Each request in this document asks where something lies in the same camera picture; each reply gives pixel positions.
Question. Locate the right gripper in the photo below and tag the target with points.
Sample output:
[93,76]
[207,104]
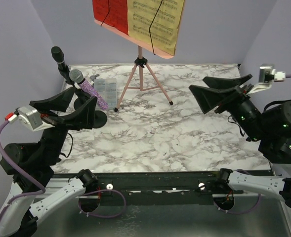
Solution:
[230,98]

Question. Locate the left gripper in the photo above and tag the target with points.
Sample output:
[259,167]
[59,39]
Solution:
[83,118]

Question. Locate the black microphone stand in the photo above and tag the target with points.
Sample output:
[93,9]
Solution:
[70,81]
[100,118]

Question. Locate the purple glitter microphone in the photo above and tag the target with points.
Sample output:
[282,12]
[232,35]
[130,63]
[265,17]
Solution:
[76,76]

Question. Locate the black microphone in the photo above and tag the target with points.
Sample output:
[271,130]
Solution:
[59,58]

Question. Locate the pink music stand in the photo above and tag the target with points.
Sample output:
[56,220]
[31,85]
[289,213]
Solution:
[139,64]

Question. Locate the yellow sheet music page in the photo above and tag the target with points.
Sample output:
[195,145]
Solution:
[155,23]

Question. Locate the red sheet music page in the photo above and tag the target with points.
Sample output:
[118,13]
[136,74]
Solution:
[112,13]

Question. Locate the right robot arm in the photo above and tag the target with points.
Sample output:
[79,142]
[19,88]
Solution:
[271,128]

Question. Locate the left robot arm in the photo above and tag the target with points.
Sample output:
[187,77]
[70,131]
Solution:
[30,164]

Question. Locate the white and grey small fitting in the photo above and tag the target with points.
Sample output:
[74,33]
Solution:
[93,78]

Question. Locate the clear plastic parts box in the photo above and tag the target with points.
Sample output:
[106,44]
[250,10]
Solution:
[107,88]

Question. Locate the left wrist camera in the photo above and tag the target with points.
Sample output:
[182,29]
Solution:
[29,117]

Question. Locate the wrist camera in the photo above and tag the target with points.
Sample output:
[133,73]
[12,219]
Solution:
[267,76]
[29,117]

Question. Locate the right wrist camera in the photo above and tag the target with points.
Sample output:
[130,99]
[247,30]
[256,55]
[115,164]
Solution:
[267,76]

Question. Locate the aluminium frame rail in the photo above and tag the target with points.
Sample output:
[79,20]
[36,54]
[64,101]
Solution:
[160,188]

